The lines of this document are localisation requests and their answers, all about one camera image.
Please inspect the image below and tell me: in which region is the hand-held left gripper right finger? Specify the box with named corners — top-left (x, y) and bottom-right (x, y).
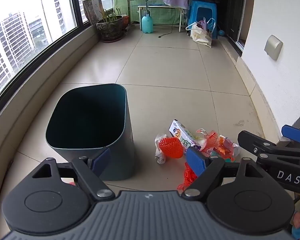
top-left (181, 147), bottom-right (274, 202)

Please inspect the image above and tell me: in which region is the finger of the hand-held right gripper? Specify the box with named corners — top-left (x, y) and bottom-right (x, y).
top-left (277, 124), bottom-right (300, 147)
top-left (237, 130), bottom-right (300, 173)

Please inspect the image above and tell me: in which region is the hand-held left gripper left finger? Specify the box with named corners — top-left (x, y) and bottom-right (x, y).
top-left (31, 149), bottom-right (115, 201)

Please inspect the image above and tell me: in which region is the red plastic bag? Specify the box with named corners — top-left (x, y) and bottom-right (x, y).
top-left (177, 162), bottom-right (200, 193)

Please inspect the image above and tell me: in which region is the orange mesh net bag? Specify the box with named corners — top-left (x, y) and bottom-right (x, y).
top-left (195, 129), bottom-right (222, 153)

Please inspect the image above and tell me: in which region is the orange foam fruit net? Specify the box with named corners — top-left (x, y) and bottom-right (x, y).
top-left (159, 136), bottom-right (184, 158)

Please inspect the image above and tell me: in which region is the foil snack wrapper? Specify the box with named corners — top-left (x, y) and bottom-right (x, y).
top-left (209, 135), bottom-right (241, 163)

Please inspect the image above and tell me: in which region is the white printed carton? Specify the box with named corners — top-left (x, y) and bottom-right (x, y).
top-left (168, 119), bottom-right (203, 152)

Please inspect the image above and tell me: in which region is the white paper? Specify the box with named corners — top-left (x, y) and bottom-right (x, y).
top-left (154, 134), bottom-right (170, 165)

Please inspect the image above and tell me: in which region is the dark teal trash bin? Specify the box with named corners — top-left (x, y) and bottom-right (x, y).
top-left (45, 84), bottom-right (135, 181)

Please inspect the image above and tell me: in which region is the white tote bag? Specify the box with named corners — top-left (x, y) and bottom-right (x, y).
top-left (185, 17), bottom-right (216, 48)

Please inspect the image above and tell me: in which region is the dark sliding door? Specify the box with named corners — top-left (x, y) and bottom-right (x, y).
top-left (216, 0), bottom-right (257, 57)

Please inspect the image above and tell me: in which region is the patterned ceramic plant pot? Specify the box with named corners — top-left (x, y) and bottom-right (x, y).
top-left (96, 15), bottom-right (125, 43)

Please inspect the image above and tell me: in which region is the blue plastic stool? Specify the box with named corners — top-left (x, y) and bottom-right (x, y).
top-left (187, 0), bottom-right (218, 40)

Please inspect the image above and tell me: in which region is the teal spray bottle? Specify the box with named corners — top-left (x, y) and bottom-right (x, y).
top-left (141, 0), bottom-right (154, 34)

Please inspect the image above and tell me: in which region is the green leafy plant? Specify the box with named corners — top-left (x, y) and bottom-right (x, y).
top-left (100, 7), bottom-right (122, 23)

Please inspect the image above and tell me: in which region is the brown cardboard board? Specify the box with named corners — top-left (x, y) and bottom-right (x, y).
top-left (82, 0), bottom-right (105, 25)

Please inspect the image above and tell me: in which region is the white metal table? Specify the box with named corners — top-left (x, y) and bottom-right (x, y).
top-left (137, 4), bottom-right (187, 33)

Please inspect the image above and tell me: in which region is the grey wall socket cover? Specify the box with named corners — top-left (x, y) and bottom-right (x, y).
top-left (264, 35), bottom-right (284, 61)

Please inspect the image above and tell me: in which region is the black power cable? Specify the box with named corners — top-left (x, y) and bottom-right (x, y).
top-left (159, 7), bottom-right (177, 39)

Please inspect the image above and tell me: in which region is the dark window frame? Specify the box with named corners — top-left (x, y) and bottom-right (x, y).
top-left (0, 0), bottom-right (115, 120)

